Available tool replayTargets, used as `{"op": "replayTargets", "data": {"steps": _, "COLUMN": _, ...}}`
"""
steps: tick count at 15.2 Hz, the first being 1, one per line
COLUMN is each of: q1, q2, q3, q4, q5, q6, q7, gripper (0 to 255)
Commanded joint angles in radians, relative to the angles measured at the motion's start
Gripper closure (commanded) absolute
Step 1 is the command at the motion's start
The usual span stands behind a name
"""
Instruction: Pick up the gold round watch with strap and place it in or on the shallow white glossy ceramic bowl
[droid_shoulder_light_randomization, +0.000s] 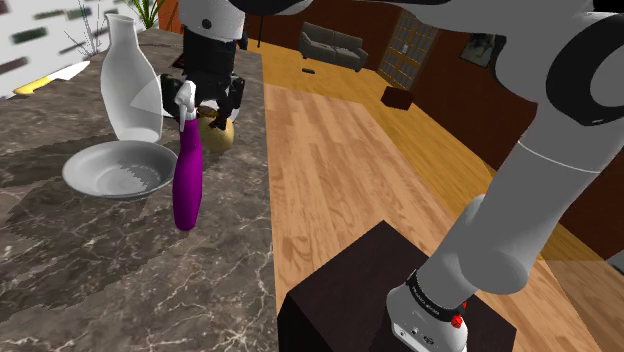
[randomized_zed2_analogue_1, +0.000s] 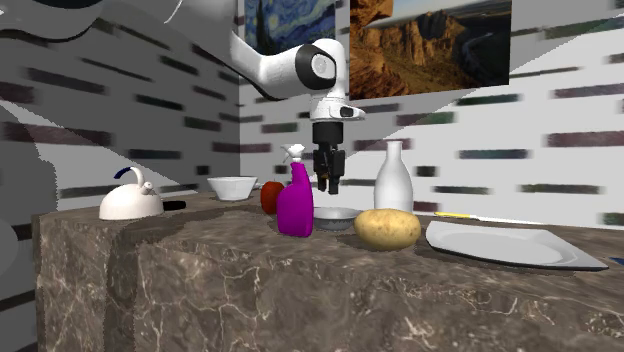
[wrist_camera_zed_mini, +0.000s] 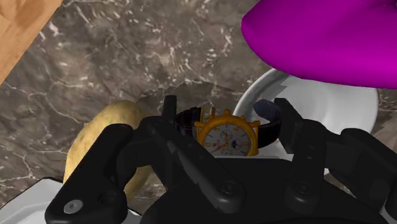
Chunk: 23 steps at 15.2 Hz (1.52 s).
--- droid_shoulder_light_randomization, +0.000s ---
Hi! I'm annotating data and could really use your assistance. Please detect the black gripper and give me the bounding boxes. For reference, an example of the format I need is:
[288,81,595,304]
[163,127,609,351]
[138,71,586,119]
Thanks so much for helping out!
[160,26,246,131]

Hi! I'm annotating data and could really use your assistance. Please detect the golden round vase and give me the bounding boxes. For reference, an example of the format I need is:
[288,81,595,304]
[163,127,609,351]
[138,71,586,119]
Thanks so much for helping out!
[196,104,236,154]

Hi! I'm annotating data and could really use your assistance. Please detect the white vase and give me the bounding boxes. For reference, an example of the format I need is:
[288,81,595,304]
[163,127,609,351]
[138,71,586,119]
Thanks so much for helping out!
[99,13,165,145]

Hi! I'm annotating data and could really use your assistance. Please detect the purple spray bottle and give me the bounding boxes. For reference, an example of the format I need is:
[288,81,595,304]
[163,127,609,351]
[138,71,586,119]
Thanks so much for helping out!
[171,80,205,232]

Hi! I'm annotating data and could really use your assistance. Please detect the green plant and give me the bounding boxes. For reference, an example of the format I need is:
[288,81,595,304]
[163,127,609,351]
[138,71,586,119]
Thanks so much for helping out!
[125,0,167,30]

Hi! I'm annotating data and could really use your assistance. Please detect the grey bowl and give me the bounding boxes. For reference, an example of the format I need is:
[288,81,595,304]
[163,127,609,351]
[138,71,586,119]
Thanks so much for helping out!
[61,139,180,202]

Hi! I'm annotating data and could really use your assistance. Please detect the bare dry twigs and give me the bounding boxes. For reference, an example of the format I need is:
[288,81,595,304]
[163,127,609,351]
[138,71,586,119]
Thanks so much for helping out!
[63,0,106,58]

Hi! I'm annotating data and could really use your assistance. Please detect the grey sofa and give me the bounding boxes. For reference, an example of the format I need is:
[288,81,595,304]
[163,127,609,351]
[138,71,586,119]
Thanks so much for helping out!
[298,21,370,73]

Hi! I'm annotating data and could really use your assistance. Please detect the dark red box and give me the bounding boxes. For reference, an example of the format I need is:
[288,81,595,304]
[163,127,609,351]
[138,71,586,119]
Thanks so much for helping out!
[379,85,416,112]

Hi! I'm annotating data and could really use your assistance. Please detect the glass-paned door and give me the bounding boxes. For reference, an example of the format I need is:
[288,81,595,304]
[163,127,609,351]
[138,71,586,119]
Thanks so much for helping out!
[377,8,440,92]

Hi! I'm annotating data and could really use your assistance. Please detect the dark robot stand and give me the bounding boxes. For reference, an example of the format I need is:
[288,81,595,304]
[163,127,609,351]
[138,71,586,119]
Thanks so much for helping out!
[277,219,518,352]

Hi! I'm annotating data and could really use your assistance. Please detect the yellow-handled knife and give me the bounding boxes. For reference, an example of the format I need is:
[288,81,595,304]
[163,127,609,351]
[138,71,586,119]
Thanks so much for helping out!
[12,60,92,97]

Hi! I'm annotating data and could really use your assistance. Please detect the dark wall picture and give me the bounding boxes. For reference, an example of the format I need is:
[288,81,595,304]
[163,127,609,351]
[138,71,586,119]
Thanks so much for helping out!
[458,32,496,70]

